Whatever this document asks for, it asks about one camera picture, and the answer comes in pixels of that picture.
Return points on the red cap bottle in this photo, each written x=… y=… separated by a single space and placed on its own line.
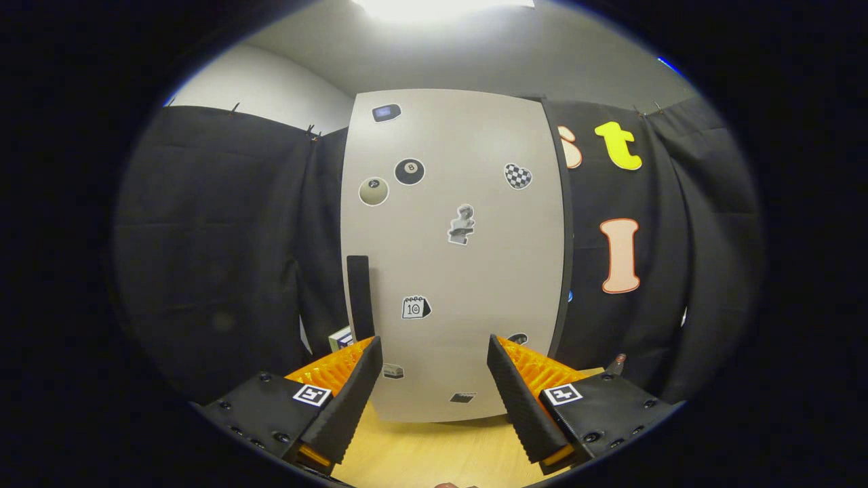
x=618 y=364

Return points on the black backdrop cloth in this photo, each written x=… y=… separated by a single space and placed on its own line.
x=203 y=237

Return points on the green spine book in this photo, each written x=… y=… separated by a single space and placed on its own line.
x=335 y=337

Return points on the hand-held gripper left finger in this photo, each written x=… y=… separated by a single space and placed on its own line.
x=352 y=400

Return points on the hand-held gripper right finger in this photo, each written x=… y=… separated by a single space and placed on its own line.
x=521 y=407

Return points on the blue spine book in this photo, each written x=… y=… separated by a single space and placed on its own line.
x=348 y=341

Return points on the square ceiling light panel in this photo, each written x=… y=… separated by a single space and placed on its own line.
x=441 y=7

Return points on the beige shoe cabinet door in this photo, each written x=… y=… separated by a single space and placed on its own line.
x=461 y=271

